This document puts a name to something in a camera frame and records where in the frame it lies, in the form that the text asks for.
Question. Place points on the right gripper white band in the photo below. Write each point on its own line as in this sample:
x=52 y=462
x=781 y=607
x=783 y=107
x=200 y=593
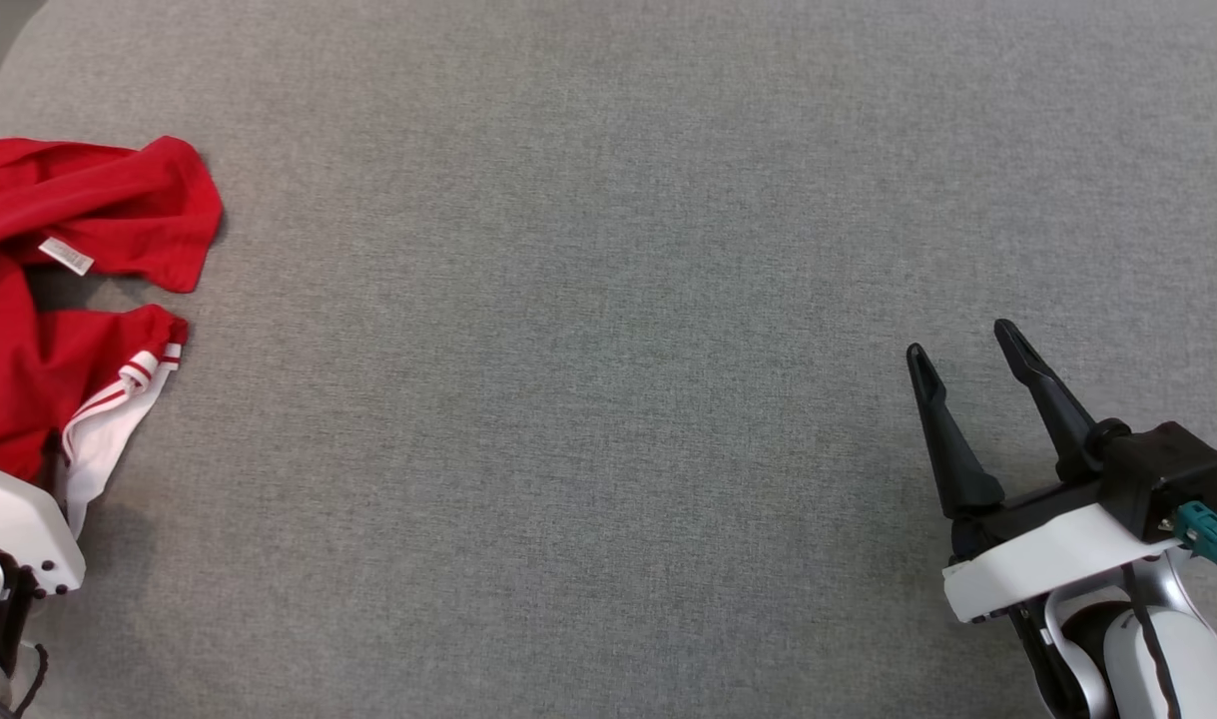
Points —
x=1047 y=564

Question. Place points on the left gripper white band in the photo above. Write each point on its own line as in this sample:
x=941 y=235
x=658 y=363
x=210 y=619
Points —
x=19 y=519

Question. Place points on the red shirt with white sleeves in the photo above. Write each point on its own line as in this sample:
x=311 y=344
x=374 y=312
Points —
x=29 y=369

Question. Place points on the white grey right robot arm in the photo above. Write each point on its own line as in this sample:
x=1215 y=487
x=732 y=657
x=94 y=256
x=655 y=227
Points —
x=1202 y=659

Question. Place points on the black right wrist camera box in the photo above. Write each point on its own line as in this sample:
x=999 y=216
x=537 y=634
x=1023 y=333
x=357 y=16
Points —
x=1162 y=469

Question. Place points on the teal right camera connector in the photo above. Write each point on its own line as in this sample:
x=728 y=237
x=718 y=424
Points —
x=1212 y=539

